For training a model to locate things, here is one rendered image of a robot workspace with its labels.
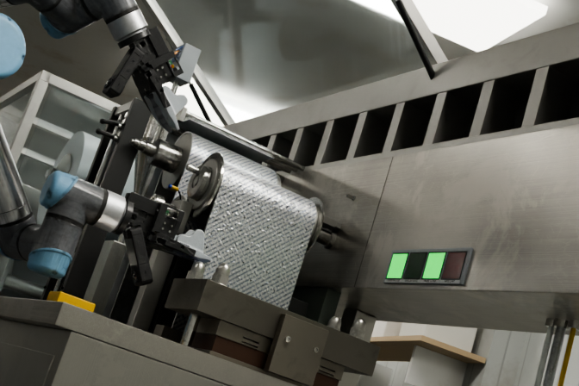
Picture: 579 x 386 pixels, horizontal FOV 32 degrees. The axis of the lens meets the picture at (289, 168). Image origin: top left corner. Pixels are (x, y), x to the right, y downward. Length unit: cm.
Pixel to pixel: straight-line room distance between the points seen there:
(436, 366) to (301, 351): 415
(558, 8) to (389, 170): 257
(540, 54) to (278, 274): 70
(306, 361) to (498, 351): 408
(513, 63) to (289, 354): 70
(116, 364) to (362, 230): 69
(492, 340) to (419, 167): 391
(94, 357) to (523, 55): 97
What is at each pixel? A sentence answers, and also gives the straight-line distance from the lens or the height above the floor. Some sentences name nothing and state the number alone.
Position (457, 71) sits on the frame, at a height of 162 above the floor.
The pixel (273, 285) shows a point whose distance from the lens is 216.
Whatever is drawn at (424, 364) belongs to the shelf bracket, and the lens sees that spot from 604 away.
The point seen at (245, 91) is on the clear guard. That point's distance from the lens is 299.
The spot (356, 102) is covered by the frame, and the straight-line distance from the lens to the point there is 248.
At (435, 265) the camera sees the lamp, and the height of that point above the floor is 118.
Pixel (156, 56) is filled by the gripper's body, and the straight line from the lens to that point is 215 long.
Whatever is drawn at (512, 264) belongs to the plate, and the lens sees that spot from 178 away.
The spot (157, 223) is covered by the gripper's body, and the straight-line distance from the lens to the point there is 202.
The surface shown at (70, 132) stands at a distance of 310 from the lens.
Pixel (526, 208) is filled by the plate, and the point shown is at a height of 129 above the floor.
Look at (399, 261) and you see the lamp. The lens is 203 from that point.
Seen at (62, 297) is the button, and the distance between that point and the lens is 185.
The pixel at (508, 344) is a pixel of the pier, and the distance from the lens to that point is 602.
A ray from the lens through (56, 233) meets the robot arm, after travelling 195.
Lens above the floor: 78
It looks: 15 degrees up
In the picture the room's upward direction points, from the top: 18 degrees clockwise
